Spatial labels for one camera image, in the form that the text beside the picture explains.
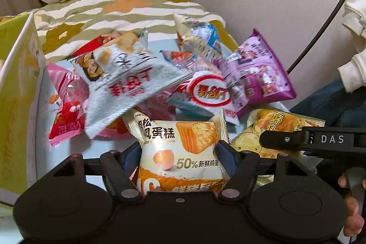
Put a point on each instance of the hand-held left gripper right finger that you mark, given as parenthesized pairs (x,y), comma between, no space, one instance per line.
(226,154)

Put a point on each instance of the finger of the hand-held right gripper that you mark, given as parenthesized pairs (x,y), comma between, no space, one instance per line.
(283,139)

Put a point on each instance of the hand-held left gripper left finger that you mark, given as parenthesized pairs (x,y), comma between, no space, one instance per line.
(132,156)

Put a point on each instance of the yellow chip packet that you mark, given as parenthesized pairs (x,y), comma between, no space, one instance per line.
(274,121)

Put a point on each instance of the white orange cake packet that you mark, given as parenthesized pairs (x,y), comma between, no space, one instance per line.
(177,155)

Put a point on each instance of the red oval label packet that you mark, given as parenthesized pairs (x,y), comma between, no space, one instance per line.
(208,94)

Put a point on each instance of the purple snack packet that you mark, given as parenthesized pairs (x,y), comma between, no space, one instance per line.
(254,75)

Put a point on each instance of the green white cardboard box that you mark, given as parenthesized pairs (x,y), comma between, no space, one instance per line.
(17,95)

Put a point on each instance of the person's right hand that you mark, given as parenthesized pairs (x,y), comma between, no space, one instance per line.
(353,218)

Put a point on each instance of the person's dark jeans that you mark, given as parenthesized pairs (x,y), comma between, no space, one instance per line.
(323,106)

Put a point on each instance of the silver white chip packet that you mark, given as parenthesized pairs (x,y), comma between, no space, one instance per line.
(125,81)

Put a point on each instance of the pink snack packet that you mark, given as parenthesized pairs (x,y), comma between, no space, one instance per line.
(67,106)

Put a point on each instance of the small pink blue packet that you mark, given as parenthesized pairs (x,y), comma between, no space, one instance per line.
(180,56)

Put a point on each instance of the red snack packet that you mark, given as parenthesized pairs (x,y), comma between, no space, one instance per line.
(91,45)

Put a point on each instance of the white blue snack packet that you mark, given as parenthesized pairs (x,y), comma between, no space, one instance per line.
(197,35)

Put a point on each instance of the person's white hoodie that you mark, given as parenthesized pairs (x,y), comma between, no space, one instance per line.
(356,18)

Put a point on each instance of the striped floral blanket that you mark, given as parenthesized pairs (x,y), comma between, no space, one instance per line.
(114,9)

